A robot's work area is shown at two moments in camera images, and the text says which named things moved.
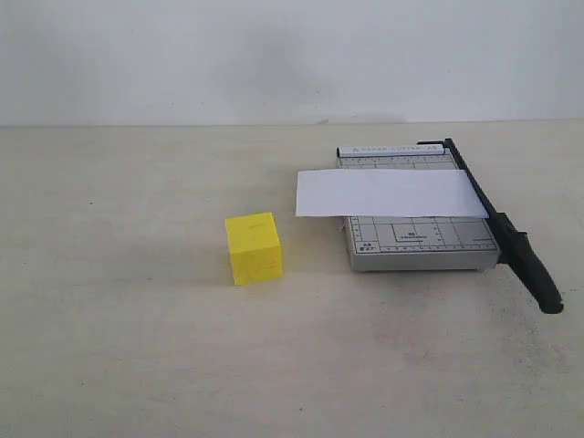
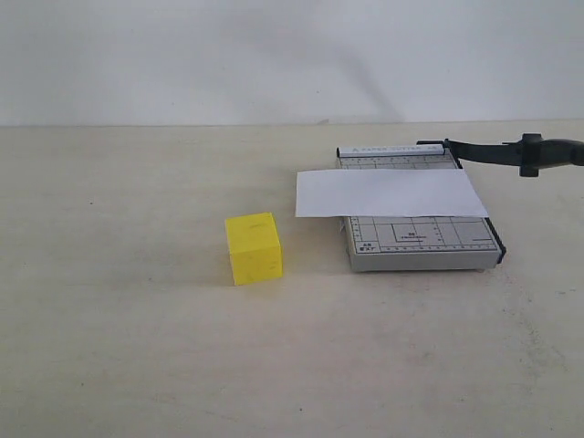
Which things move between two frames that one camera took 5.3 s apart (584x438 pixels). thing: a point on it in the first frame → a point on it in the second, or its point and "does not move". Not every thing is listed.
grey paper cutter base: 407,244 does not move
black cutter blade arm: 516,248 → 529,155
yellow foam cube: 255,248 does not move
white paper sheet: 430,193 does not move
